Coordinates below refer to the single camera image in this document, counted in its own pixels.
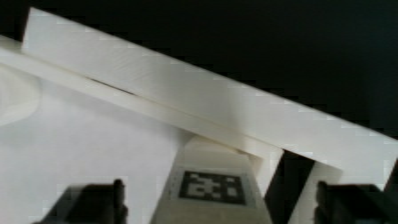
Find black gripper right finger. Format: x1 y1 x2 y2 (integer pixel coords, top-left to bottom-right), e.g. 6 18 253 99
314 181 398 224

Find white leg with tag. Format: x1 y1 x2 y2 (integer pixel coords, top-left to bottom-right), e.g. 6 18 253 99
149 137 271 224

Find white square tabletop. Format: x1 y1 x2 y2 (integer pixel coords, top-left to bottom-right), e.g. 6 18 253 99
0 36 273 224

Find white right fence piece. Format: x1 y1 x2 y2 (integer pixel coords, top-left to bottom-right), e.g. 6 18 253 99
22 8 398 224

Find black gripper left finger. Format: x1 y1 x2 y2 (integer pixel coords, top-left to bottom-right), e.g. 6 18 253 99
33 179 127 224

